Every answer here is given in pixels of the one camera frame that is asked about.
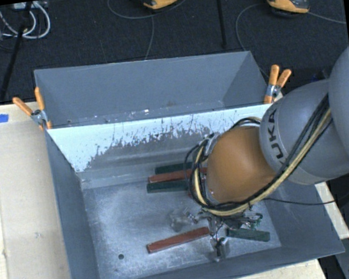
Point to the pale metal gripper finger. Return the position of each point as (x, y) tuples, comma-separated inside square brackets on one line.
[(219, 248), (183, 220)]

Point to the red-brown flat block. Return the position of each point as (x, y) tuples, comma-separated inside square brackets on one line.
[(179, 239), (167, 177)]

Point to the pale wood flat board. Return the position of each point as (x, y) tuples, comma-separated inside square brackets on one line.
[(26, 205)]

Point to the grey metal bin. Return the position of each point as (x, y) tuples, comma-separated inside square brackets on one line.
[(123, 213)]

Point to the dark green flat block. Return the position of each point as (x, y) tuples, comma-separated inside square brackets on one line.
[(252, 236), (172, 168), (166, 186)]

